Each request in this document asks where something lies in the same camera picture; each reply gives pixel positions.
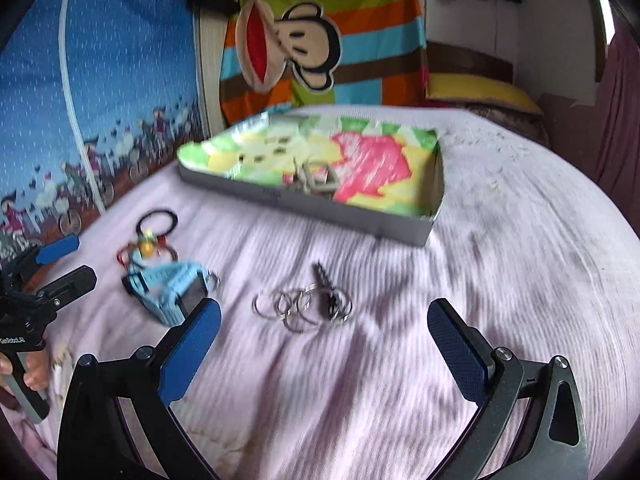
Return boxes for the black hair tie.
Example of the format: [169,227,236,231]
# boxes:
[134,208,180,238]

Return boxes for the brown hair tie yellow bead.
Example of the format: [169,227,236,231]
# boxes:
[128,230,178,268]

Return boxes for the light blue wrist watch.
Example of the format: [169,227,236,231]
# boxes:
[122,261,218,327]

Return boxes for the red string bracelet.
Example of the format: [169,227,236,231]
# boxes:
[116,235,170,267]

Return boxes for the black white braided bracelet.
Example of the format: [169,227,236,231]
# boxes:
[311,260,342,321]

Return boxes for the silver metal rings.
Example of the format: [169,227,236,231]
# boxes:
[282,283,355,334]

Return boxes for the grey wrist watch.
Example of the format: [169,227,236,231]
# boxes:
[290,159,341,200]

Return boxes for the left hand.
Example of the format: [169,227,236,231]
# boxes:
[0,349,51,391]

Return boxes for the pink bed sheet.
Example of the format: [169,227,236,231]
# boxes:
[6,107,639,479]

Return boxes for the blue fabric wardrobe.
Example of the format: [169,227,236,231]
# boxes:
[1,0,204,260]

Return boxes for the colourful paper-lined cardboard tray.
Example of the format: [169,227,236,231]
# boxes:
[177,113,444,247]

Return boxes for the yellow pillow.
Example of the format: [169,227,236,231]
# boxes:
[426,73,544,116]

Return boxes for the brown wooden headboard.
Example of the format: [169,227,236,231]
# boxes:
[426,41,513,84]

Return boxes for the striped monkey cartoon cloth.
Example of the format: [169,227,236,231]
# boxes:
[219,0,428,125]

